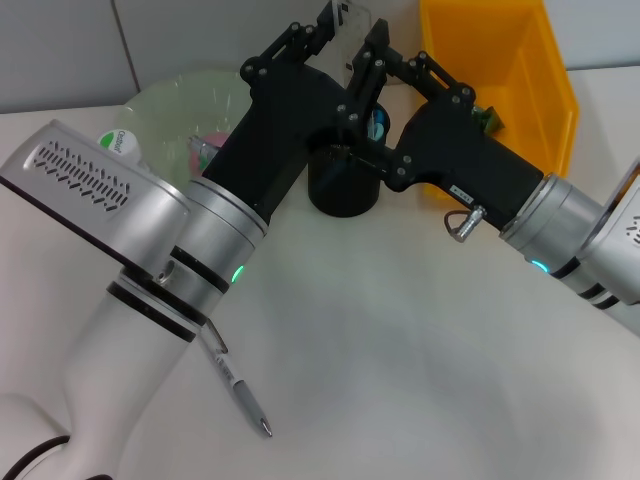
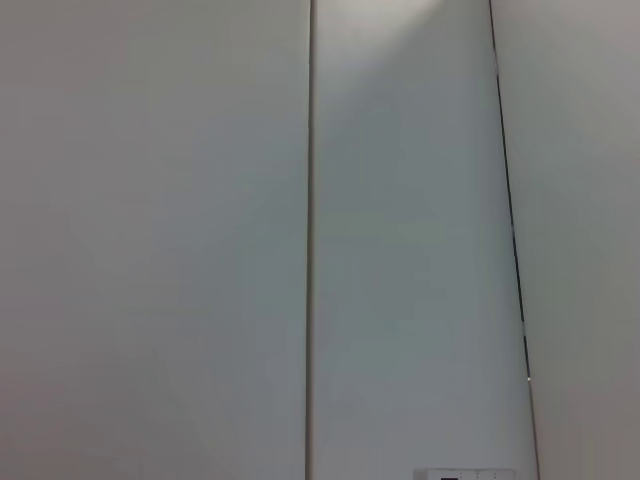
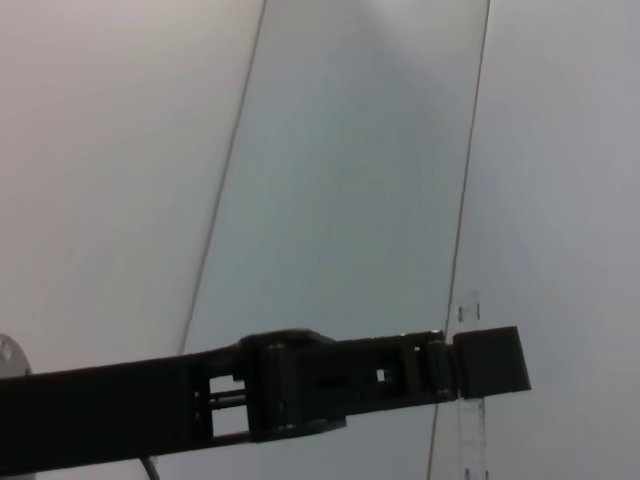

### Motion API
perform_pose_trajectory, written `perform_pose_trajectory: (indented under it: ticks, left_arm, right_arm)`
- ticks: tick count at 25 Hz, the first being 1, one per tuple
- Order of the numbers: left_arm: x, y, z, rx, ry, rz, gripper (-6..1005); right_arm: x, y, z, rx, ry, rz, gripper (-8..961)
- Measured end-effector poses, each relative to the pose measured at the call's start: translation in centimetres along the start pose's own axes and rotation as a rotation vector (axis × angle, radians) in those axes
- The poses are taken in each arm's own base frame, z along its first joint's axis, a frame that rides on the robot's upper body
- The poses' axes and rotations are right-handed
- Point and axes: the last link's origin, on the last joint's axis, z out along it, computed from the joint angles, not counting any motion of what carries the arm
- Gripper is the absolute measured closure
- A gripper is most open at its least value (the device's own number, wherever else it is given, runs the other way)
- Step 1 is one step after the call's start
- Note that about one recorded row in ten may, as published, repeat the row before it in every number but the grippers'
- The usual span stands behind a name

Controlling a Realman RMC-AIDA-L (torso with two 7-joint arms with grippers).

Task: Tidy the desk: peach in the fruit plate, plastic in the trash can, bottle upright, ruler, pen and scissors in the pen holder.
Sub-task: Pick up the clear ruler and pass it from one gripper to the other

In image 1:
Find green plastic wrapper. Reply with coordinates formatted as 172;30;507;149
472;106;504;135

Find pale green glass fruit bowl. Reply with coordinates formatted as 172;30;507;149
117;69;251;191

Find right arm gripper cable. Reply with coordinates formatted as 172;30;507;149
443;204;489;244

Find yellow plastic bin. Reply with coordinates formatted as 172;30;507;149
418;0;581;204

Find arm gripper cable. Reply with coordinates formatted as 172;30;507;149
443;204;489;244
185;137;221;156

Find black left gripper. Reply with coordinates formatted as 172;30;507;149
202;0;391;226

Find grey clear ballpoint pen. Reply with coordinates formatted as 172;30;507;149
199;322;275;439

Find black cable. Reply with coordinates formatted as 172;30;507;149
0;434;71;480

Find pink peach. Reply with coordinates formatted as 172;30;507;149
187;132;229;171

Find transparent plastic ruler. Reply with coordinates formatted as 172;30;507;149
332;0;374;86

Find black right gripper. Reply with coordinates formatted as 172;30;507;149
324;49;545;232

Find left arm gripper cable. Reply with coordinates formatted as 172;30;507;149
185;137;221;156

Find black mesh pen holder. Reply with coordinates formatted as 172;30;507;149
306;129;384;218

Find blue scissors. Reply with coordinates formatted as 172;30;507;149
367;104;390;142

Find clear green-label water bottle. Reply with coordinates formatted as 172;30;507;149
99;128;149;169

